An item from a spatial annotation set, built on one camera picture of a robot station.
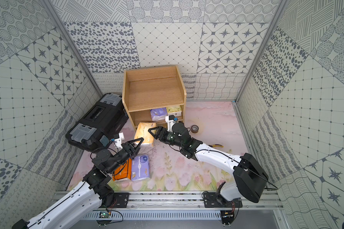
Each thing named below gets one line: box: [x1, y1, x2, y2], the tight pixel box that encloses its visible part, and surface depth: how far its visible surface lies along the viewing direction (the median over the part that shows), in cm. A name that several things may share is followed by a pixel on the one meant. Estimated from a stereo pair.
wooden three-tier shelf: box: [121, 65, 187, 131], surface depth 84 cm
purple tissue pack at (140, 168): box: [131, 154, 151, 181], surface depth 81 cm
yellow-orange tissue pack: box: [134, 122, 158, 147], surface depth 73 cm
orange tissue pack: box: [112, 158, 132, 182], surface depth 66 cm
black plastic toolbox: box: [65, 93, 129, 153], surface depth 88 cm
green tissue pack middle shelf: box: [166, 104, 183, 117], surface depth 88 cm
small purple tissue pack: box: [150, 107, 168, 122], surface depth 87 cm
